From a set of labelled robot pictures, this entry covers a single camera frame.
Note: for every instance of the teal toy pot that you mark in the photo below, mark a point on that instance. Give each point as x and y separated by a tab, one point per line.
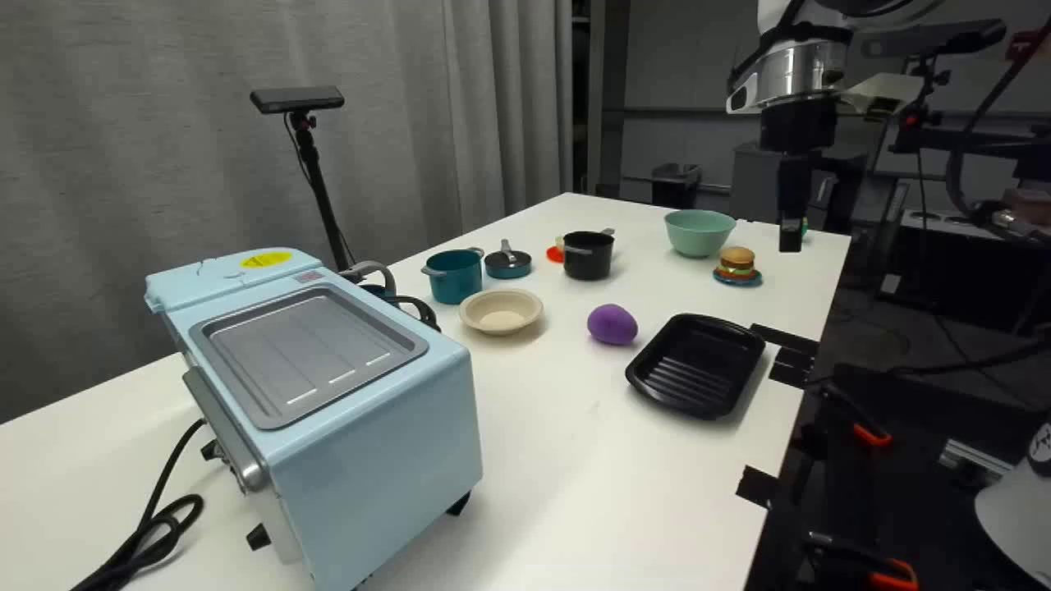
451	281

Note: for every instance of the black clamp orange tip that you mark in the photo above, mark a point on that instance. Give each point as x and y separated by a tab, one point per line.
897	575
871	433

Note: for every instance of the orange and beige plate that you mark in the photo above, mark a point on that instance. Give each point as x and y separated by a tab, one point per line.
555	254

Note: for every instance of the light blue toaster oven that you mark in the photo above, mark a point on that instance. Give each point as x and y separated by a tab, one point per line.
362	470

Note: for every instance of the black box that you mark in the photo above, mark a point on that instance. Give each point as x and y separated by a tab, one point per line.
674	184

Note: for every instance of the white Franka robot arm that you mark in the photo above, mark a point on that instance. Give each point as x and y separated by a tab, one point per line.
789	65

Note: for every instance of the beige bowl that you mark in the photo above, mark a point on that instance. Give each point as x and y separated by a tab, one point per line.
499	312

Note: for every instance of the black baking tray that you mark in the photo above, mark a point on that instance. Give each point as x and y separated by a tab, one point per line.
693	366

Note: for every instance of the mint green bowl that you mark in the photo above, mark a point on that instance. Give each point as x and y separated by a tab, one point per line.
697	232

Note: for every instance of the grey dome-shaped object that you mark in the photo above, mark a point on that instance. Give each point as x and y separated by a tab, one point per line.
1018	512

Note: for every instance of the black camera on clamp arm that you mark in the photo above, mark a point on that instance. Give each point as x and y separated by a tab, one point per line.
931	36

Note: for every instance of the black tape strip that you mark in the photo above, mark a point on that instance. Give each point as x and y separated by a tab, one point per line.
789	351
755	483

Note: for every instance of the toy burger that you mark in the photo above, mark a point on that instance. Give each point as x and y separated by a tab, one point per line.
736	265

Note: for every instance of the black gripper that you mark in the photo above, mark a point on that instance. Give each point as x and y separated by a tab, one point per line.
798	128

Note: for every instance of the black tripod stand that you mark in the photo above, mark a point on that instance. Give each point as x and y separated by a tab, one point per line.
319	192

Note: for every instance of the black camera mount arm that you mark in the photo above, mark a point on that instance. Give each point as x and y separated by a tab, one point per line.
923	98

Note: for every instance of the black camera on tripod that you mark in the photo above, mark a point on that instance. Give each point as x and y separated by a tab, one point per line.
295	98

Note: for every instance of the purple ball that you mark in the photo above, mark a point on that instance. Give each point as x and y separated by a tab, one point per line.
613	326

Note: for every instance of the grey curtain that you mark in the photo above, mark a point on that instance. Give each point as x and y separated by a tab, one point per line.
133	164

